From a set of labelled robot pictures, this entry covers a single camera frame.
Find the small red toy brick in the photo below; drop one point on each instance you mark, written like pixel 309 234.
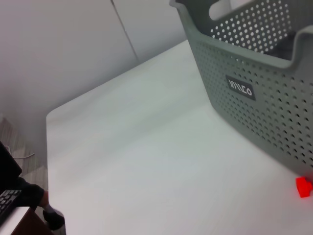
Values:
pixel 304 187

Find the grey perforated plastic storage bin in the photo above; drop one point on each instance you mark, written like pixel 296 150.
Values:
pixel 256 102

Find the person's leg with black shoe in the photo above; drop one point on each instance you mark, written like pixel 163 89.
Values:
pixel 36 195

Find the black computer monitor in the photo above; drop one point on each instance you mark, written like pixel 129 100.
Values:
pixel 8 166

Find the black computer keyboard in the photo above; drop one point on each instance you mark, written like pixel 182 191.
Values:
pixel 8 200

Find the white desk with brown side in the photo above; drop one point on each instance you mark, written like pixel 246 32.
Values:
pixel 17 222

